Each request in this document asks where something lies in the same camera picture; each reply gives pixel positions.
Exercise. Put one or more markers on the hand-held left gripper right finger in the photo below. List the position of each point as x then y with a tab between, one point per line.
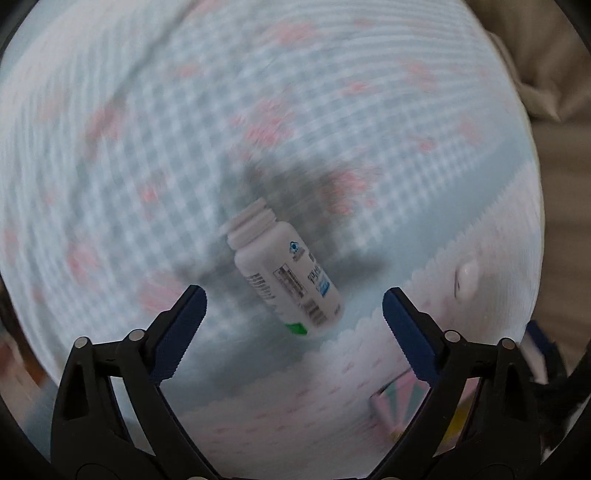
411	332

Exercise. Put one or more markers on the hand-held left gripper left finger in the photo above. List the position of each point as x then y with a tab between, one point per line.
184	332

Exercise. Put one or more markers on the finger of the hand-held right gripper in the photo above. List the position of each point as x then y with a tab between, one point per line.
538	339

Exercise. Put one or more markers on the cardboard box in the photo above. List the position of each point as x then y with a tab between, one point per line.
392	406

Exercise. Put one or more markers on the white pill bottle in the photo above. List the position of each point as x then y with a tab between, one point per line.
281	272

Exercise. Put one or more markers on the checked floral bed sheet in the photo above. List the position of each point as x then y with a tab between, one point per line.
138	161

